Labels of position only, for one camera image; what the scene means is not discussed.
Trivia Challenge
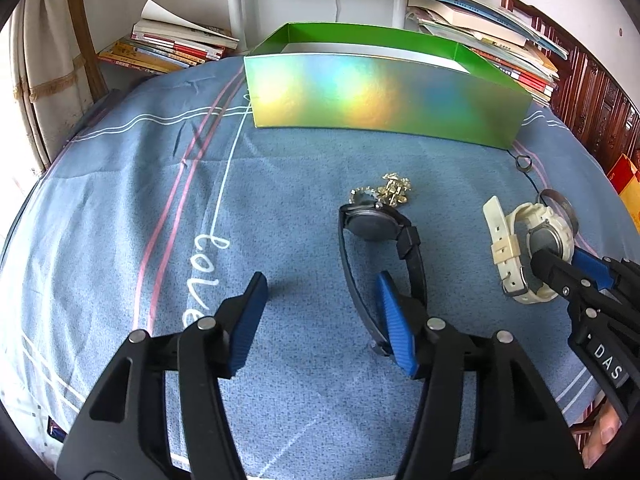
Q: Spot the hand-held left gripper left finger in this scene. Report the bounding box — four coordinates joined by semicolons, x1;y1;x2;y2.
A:
57;271;269;480

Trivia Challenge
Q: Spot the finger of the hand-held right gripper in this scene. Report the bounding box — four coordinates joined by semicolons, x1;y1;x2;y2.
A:
531;249;601;311
571;247;640;296

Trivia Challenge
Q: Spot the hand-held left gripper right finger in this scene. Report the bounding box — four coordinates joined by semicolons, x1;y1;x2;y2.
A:
375;271;583;480

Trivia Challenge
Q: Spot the white wrist watch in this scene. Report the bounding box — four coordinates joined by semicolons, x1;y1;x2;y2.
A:
482;196;576;306

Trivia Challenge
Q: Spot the black wrist watch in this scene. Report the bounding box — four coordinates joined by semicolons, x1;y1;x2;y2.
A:
337;202;430;358

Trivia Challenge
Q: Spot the green holographic cardboard box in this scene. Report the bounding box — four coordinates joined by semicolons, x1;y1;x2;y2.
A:
243;22;533;151

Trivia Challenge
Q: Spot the person's right hand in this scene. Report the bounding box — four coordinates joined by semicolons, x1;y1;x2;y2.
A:
581;400;626;468

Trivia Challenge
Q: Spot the yellow and red paper bag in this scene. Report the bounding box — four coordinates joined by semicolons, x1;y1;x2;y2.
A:
607;154;640;233

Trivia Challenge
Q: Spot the blue striped bedsheet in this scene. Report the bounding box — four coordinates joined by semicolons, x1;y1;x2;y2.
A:
0;52;640;480

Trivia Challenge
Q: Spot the silver rhinestone brooch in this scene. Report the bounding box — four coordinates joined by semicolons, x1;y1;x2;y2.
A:
350;186;383;206

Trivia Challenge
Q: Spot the red carved wooden bench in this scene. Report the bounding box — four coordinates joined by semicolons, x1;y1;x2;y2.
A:
500;0;640;173

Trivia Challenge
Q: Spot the large stack of books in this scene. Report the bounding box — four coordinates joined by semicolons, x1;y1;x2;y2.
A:
382;0;570;108

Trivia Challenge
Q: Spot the small stack of books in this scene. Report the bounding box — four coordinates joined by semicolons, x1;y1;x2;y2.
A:
97;0;241;75

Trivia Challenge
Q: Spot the beige curtain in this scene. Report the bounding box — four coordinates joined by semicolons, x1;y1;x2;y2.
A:
7;0;108;171

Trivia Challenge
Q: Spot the gold chain jewelry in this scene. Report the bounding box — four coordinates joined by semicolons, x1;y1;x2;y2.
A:
376;172;413;207

